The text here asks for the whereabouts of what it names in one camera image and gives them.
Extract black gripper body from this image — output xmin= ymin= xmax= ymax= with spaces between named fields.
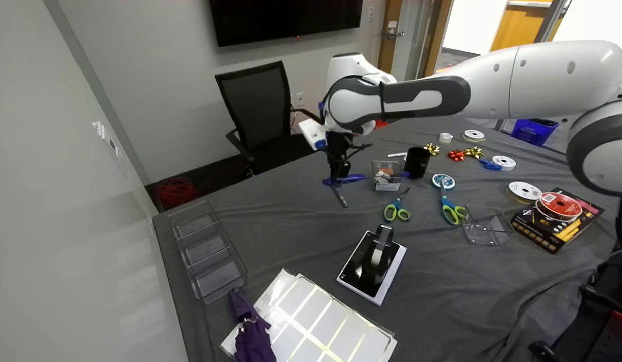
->
xmin=324 ymin=130 xmax=358 ymax=168

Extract blue pen with grey tip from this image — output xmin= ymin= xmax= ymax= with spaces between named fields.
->
xmin=329 ymin=184 xmax=350 ymax=210

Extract clear box with small items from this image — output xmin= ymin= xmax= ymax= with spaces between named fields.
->
xmin=371 ymin=157 xmax=406 ymax=195

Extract black cup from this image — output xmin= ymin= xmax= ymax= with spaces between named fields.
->
xmin=402 ymin=145 xmax=432 ymax=182

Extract black tape dispenser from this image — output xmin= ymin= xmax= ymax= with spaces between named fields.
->
xmin=352 ymin=222 xmax=398 ymax=280

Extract black office chair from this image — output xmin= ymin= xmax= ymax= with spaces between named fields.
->
xmin=214 ymin=58 xmax=329 ymax=177

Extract wooden framed glass door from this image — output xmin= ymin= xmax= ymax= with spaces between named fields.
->
xmin=379 ymin=0 xmax=453 ymax=76

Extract clear three compartment organizer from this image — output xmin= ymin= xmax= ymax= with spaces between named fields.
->
xmin=170 ymin=199 xmax=249 ymax=308

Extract clear plastic packet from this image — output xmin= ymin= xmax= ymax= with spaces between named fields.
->
xmin=462 ymin=215 xmax=512 ymax=250

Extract white ice cube tray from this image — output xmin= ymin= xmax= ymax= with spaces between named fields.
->
xmin=220 ymin=267 xmax=398 ymax=362

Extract white spool with blue ribbon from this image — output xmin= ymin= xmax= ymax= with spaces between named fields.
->
xmin=480 ymin=154 xmax=519 ymax=174

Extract purple cloth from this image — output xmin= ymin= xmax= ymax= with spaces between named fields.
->
xmin=228 ymin=288 xmax=278 ymax=362

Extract blue bin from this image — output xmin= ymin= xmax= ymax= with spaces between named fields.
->
xmin=512 ymin=117 xmax=559 ymax=148

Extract orange wooden door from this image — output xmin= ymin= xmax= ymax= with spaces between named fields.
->
xmin=489 ymin=0 xmax=557 ymax=52

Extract black stand with red part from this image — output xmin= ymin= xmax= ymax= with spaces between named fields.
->
xmin=530 ymin=220 xmax=622 ymax=362

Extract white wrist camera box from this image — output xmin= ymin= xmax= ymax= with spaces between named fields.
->
xmin=295 ymin=117 xmax=330 ymax=154

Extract green handled scissors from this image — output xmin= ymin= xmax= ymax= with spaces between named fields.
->
xmin=380 ymin=185 xmax=414 ymax=225
xmin=439 ymin=192 xmax=471 ymax=227

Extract light blue handled scissors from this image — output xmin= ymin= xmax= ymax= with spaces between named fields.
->
xmin=428 ymin=172 xmax=459 ymax=194

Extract black wall television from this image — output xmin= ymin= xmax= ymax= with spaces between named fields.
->
xmin=207 ymin=0 xmax=364 ymax=49

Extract red cable coil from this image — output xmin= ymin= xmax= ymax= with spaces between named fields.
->
xmin=154 ymin=177 xmax=199 ymax=210

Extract black yellow wire package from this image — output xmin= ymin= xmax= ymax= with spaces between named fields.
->
xmin=510 ymin=187 xmax=607 ymax=255

